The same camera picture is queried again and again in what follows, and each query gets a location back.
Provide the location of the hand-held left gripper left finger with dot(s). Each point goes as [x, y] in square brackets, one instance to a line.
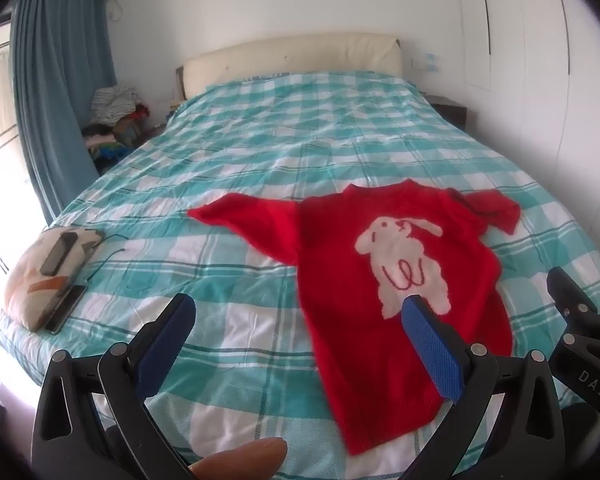
[162, 345]

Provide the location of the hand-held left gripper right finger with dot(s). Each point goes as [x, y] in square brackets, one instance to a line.
[432, 350]

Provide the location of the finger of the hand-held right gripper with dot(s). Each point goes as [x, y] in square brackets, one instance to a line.
[572, 297]

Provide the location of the red towel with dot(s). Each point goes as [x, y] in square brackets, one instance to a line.
[340, 310]

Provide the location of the pile of clothes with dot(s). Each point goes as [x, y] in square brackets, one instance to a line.
[112, 105]

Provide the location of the person's left hand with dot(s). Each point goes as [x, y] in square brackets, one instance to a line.
[240, 460]

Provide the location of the black phone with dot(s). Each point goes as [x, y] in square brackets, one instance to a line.
[65, 310]
[57, 255]

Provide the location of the patterned pillow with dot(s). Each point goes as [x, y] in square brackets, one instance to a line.
[30, 285]

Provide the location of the teal plaid bed cover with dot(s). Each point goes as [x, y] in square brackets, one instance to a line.
[280, 160]

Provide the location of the dark wooden nightstand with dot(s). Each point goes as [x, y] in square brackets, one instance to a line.
[447, 110]

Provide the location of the white wardrobe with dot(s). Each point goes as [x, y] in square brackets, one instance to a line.
[530, 60]

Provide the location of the blue curtain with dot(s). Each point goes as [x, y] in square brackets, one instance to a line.
[55, 85]

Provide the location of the cream padded headboard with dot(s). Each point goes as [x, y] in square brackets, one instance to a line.
[290, 57]

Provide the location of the white wall socket panel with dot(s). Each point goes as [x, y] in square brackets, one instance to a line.
[427, 61]

